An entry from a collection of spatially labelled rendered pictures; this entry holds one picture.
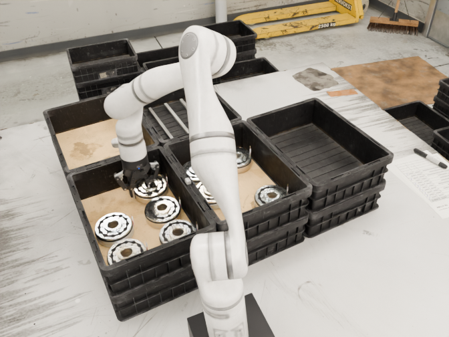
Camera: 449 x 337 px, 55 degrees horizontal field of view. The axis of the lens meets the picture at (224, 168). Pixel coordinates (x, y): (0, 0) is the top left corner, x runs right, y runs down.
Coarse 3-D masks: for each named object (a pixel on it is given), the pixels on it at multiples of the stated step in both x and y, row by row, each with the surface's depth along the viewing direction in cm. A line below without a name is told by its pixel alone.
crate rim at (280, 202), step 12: (240, 120) 147; (252, 132) 142; (168, 144) 137; (264, 144) 137; (276, 156) 132; (180, 168) 128; (288, 168) 128; (300, 180) 123; (300, 192) 119; (204, 204) 116; (264, 204) 116; (276, 204) 116; (288, 204) 118; (216, 216) 113; (252, 216) 114; (216, 228) 112; (228, 228) 112
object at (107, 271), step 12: (168, 156) 132; (84, 168) 129; (96, 168) 129; (72, 180) 125; (180, 180) 124; (72, 192) 121; (192, 192) 120; (84, 216) 116; (204, 216) 113; (204, 228) 109; (180, 240) 107; (96, 252) 104; (144, 252) 104; (156, 252) 104; (168, 252) 106; (120, 264) 101; (132, 264) 103; (108, 276) 101
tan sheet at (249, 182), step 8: (256, 168) 143; (240, 176) 140; (248, 176) 140; (256, 176) 140; (264, 176) 140; (240, 184) 137; (248, 184) 137; (256, 184) 137; (264, 184) 137; (272, 184) 137; (240, 192) 134; (248, 192) 134; (240, 200) 131; (248, 200) 131; (248, 208) 129
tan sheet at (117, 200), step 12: (108, 192) 136; (120, 192) 135; (168, 192) 135; (84, 204) 132; (96, 204) 132; (108, 204) 131; (120, 204) 131; (132, 204) 131; (144, 204) 131; (96, 216) 128; (132, 216) 127; (144, 216) 127; (144, 228) 123; (96, 240) 120; (144, 240) 120; (156, 240) 120
